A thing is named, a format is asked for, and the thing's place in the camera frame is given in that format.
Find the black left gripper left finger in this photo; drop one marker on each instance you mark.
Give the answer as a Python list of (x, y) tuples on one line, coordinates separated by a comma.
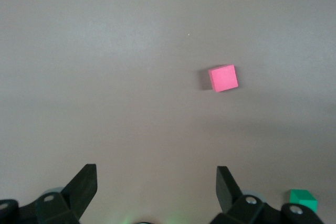
[(78, 190)]

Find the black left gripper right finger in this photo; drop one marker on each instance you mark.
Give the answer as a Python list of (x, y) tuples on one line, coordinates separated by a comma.
[(229, 195)]

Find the green foam cube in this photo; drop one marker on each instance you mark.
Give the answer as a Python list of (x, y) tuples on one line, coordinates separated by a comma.
[(302, 199)]

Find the brown table cover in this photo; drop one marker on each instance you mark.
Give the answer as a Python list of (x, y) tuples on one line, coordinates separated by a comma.
[(105, 77)]

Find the pink foam cube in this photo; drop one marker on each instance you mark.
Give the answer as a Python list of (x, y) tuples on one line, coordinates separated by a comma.
[(223, 78)]

